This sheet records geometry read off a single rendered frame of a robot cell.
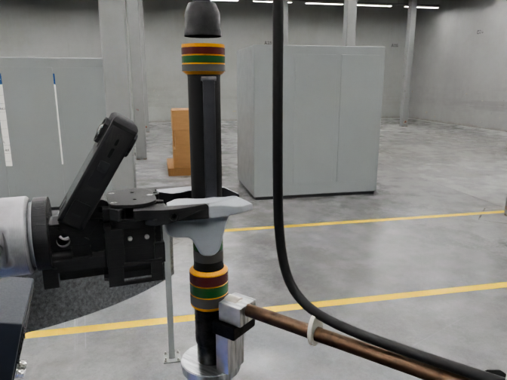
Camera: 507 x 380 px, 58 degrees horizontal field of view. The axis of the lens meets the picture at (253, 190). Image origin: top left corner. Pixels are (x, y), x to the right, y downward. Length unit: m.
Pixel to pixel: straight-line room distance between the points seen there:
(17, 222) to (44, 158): 6.30
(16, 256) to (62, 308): 2.12
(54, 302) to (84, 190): 2.12
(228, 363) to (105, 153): 0.26
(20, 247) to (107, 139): 0.12
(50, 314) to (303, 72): 5.15
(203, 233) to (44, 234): 0.15
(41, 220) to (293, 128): 6.41
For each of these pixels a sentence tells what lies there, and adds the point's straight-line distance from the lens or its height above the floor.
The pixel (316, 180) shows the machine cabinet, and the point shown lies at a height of 0.27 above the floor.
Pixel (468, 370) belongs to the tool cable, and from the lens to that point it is 0.42.
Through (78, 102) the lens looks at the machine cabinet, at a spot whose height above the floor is 1.47.
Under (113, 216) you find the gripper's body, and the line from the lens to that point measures 0.45.
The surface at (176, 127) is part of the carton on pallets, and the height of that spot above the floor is 0.93.
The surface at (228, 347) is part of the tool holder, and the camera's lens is 0.53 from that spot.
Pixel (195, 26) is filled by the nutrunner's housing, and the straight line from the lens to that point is 0.47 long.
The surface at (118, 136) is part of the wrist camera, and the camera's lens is 0.43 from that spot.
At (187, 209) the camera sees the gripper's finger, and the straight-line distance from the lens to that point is 0.44.
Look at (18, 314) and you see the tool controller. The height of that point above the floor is 1.23.
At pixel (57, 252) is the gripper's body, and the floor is 1.59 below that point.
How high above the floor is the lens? 1.75
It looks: 14 degrees down
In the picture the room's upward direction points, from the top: straight up
